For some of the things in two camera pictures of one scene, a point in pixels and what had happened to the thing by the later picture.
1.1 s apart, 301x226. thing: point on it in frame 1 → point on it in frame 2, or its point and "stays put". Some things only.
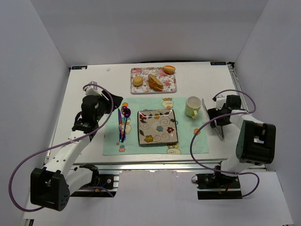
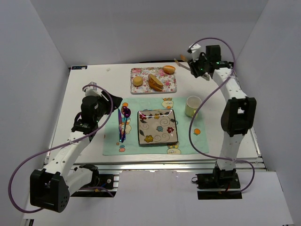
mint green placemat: x=187 y=128 stays put
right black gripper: x=215 y=117 → x=194 y=68
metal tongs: x=219 y=130 → x=204 y=76
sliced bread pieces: x=154 y=83 stays put
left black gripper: x=109 y=102 stays put
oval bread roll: x=169 y=69 stays put
